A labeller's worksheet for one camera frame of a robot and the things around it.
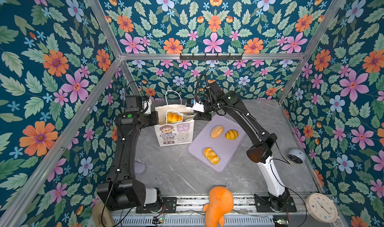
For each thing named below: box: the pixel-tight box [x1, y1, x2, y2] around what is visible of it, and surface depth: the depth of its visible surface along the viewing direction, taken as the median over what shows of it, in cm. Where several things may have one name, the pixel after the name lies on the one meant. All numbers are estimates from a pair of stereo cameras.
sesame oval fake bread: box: [210, 125, 224, 139], surface depth 99 cm
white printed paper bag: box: [154, 90, 195, 147], surface depth 82 cm
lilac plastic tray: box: [187, 114, 246, 173], surface depth 95 cm
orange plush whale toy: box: [203, 186, 234, 227], surface depth 69 cm
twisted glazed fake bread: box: [203, 147, 220, 166], surface depth 88 cm
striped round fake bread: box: [225, 129, 239, 141], surface depth 98 cm
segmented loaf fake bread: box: [167, 111, 183, 124], surface depth 80 cm
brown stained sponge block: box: [92, 201, 116, 227], surface depth 70 cm
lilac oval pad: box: [134, 162, 147, 175], surface depth 85 cm
